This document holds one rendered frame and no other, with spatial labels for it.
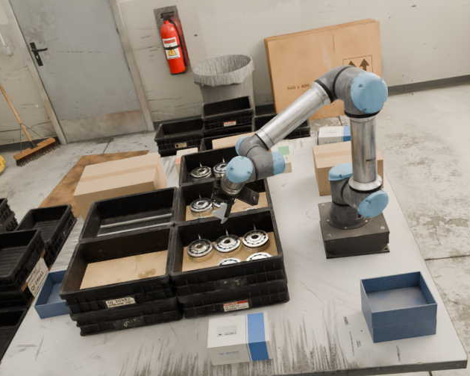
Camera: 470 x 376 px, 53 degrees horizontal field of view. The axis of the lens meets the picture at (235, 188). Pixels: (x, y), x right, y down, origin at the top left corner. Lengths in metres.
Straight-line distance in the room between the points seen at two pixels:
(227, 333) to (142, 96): 3.71
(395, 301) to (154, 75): 3.80
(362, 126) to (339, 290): 0.61
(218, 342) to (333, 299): 0.46
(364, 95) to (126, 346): 1.19
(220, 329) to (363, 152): 0.76
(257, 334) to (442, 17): 3.96
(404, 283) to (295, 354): 0.44
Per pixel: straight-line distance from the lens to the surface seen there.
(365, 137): 1.62
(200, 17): 4.72
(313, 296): 1.79
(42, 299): 2.13
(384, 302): 1.67
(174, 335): 1.78
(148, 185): 2.31
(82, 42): 5.01
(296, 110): 1.61
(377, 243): 1.92
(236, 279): 1.67
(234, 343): 1.58
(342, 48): 4.66
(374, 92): 1.54
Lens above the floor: 1.99
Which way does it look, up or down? 32 degrees down
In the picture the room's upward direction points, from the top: 12 degrees counter-clockwise
